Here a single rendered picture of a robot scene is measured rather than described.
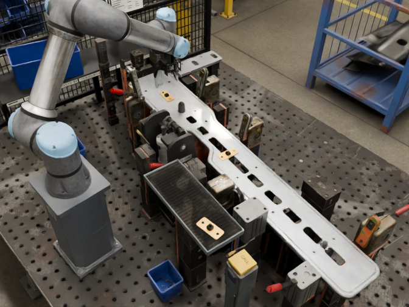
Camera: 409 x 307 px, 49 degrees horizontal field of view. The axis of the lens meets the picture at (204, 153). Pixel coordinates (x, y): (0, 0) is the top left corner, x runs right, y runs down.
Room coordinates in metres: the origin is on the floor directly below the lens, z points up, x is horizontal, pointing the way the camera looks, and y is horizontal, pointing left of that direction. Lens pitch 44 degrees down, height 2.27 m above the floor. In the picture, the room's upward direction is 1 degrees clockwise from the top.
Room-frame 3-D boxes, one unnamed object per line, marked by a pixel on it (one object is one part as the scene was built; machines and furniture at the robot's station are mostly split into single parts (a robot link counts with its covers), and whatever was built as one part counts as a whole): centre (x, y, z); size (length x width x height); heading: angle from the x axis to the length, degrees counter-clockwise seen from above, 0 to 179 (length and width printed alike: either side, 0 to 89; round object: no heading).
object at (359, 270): (1.28, -0.11, 1.00); 1.38 x 0.22 x 0.02; 36
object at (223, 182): (1.07, -0.06, 0.89); 0.13 x 0.11 x 0.38; 126
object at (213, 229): (0.81, -0.02, 1.17); 0.08 x 0.04 x 0.01; 48
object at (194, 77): (1.84, 0.07, 0.84); 0.11 x 0.10 x 0.28; 126
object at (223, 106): (1.61, -0.07, 0.84); 0.11 x 0.08 x 0.29; 126
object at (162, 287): (0.86, 0.14, 0.74); 0.11 x 0.10 x 0.09; 36
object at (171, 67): (1.64, 0.16, 1.22); 0.09 x 0.08 x 0.12; 36
